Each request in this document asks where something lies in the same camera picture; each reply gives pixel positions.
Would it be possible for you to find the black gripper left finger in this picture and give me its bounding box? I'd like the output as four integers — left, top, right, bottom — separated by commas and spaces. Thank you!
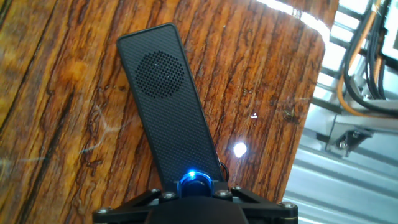
92, 186, 181, 224

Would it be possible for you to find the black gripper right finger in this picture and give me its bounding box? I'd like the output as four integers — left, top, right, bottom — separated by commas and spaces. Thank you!
213, 185, 299, 224

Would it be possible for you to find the blue ringed speaker knob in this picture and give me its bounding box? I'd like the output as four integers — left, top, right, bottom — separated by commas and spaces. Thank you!
178, 169, 215, 197

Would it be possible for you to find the black speaker bar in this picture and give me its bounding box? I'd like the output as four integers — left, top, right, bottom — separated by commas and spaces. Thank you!
116, 22, 225, 192

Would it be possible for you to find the wood grain table board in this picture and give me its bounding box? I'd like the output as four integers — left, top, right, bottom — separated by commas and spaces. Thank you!
0, 0, 340, 224

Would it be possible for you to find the white black patterned board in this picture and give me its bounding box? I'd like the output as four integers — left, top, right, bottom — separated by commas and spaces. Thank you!
381, 0, 398, 62

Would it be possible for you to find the thin black speaker cable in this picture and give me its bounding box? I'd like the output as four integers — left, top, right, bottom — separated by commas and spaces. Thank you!
219, 161, 230, 183

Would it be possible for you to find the aluminium strut with bracket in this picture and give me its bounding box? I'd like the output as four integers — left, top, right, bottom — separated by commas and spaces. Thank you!
315, 113, 398, 158

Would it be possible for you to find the orange cable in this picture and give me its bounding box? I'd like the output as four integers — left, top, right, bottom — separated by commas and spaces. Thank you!
337, 0, 398, 119

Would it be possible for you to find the black cable bundle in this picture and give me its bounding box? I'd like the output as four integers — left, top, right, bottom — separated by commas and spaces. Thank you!
343, 0, 398, 116

